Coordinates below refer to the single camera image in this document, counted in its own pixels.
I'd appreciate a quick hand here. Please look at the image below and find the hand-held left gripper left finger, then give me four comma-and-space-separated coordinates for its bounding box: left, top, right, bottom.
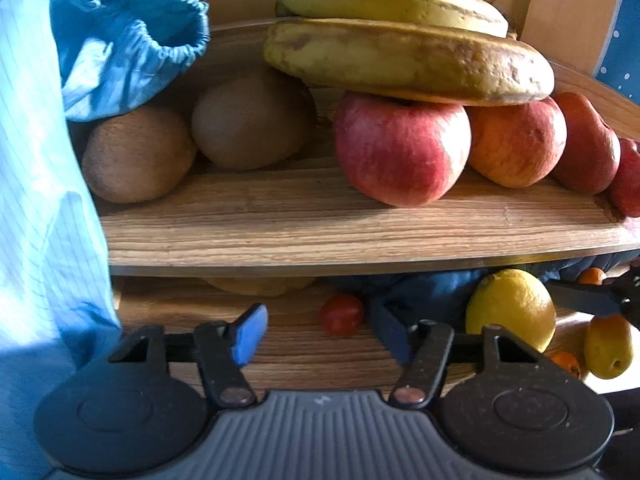
109, 304, 269, 408

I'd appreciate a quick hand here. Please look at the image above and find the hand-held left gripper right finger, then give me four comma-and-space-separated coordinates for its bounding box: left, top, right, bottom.
370, 300, 551, 408

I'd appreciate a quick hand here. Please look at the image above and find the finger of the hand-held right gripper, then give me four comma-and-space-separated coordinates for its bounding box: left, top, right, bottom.
546, 265, 640, 321

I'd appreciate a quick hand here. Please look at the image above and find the orange round fruit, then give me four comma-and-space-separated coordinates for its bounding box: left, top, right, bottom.
575, 267, 609, 287

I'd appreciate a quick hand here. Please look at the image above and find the yellow green pear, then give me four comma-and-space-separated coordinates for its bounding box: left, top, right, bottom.
584, 314, 634, 380

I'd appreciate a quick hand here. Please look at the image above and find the red cherry tomato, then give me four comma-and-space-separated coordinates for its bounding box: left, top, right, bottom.
319, 293, 365, 337

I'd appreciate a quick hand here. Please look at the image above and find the small tangerine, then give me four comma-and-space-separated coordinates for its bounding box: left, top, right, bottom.
549, 351, 584, 381

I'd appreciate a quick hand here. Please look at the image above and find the yellow lemon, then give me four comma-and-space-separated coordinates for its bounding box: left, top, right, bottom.
465, 268, 557, 354

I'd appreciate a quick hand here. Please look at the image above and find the tan flat squash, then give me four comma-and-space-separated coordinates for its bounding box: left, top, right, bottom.
204, 275, 319, 297

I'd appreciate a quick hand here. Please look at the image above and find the wooden desk shelf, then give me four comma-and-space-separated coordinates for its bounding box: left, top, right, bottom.
97, 19, 640, 279

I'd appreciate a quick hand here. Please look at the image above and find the red apple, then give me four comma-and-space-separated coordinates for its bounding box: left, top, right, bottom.
465, 97, 568, 190
550, 92, 621, 195
333, 91, 472, 208
607, 137, 640, 219

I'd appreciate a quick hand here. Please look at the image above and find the brown kiwi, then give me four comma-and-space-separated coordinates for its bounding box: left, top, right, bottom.
190, 71, 317, 171
81, 105, 197, 205

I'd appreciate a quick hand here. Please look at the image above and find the light blue coat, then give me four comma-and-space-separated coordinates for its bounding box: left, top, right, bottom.
0, 0, 122, 480

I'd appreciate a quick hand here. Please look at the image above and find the blue dotted fabric wardrobe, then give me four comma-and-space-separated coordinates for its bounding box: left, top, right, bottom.
596, 0, 640, 97

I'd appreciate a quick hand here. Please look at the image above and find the blue elastic cuff cover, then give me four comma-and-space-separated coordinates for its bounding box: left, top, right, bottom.
50, 0, 211, 122

